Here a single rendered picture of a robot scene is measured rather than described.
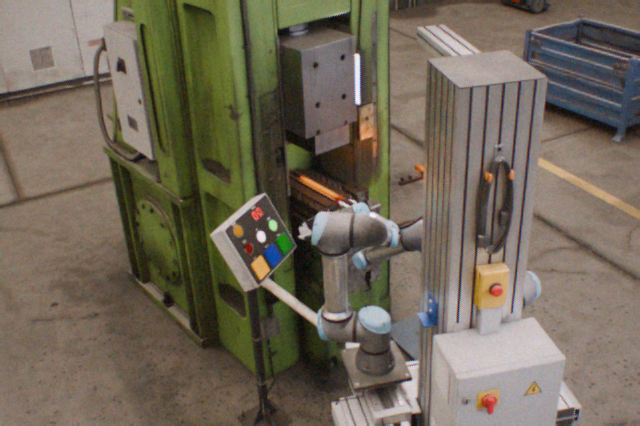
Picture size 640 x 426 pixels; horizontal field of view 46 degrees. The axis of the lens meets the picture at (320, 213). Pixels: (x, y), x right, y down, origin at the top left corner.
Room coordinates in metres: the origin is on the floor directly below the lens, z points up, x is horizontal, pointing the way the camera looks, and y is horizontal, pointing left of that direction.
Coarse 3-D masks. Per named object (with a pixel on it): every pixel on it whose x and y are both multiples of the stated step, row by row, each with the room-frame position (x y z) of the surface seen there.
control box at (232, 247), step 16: (240, 208) 2.80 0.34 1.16; (256, 208) 2.76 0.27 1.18; (272, 208) 2.83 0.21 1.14; (224, 224) 2.65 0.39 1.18; (240, 224) 2.64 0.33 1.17; (256, 224) 2.71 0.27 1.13; (224, 240) 2.56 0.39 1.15; (240, 240) 2.59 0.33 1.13; (256, 240) 2.65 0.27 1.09; (272, 240) 2.71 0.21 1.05; (224, 256) 2.56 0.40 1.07; (240, 256) 2.54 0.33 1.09; (256, 256) 2.59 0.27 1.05; (240, 272) 2.53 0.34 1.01
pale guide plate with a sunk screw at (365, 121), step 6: (360, 108) 3.39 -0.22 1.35; (366, 108) 3.41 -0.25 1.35; (372, 108) 3.43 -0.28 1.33; (360, 114) 3.38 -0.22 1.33; (366, 114) 3.41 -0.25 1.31; (372, 114) 3.43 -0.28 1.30; (360, 120) 3.38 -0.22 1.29; (366, 120) 3.41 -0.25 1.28; (372, 120) 3.43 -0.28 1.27; (360, 126) 3.38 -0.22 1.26; (366, 126) 3.41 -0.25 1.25; (372, 126) 3.43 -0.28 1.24; (360, 132) 3.38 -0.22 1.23; (366, 132) 3.41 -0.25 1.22; (372, 132) 3.43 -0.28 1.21; (360, 138) 3.38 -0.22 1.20; (366, 138) 3.40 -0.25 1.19
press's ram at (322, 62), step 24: (312, 24) 3.43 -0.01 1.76; (288, 48) 3.10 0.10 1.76; (312, 48) 3.07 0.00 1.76; (336, 48) 3.15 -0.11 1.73; (288, 72) 3.11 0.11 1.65; (312, 72) 3.07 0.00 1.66; (336, 72) 3.14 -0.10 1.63; (288, 96) 3.12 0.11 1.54; (312, 96) 3.06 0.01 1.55; (336, 96) 3.14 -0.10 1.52; (288, 120) 3.13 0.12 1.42; (312, 120) 3.06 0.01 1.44; (336, 120) 3.14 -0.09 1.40
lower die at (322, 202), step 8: (296, 168) 3.50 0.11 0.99; (304, 176) 3.40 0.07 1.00; (312, 176) 3.40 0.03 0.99; (296, 184) 3.33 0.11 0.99; (304, 184) 3.31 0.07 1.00; (320, 184) 3.29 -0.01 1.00; (328, 184) 3.31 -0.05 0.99; (296, 192) 3.26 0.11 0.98; (304, 192) 3.24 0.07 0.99; (312, 192) 3.23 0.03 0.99; (320, 192) 3.21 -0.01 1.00; (336, 192) 3.22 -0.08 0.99; (296, 200) 3.20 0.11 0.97; (304, 200) 3.18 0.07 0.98; (320, 200) 3.15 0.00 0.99; (328, 200) 3.14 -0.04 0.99; (304, 208) 3.15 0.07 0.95; (312, 208) 3.10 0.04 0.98; (320, 208) 3.09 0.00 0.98; (328, 208) 3.10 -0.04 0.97; (336, 208) 3.13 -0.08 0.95
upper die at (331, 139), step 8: (336, 128) 3.14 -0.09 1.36; (344, 128) 3.17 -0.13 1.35; (288, 136) 3.23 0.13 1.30; (296, 136) 3.17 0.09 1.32; (320, 136) 3.08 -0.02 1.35; (328, 136) 3.11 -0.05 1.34; (336, 136) 3.14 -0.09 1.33; (344, 136) 3.17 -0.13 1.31; (296, 144) 3.18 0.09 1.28; (304, 144) 3.13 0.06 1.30; (312, 144) 3.08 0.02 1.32; (320, 144) 3.08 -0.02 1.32; (328, 144) 3.11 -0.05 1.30; (336, 144) 3.14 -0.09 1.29; (312, 152) 3.08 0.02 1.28; (320, 152) 3.08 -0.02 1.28
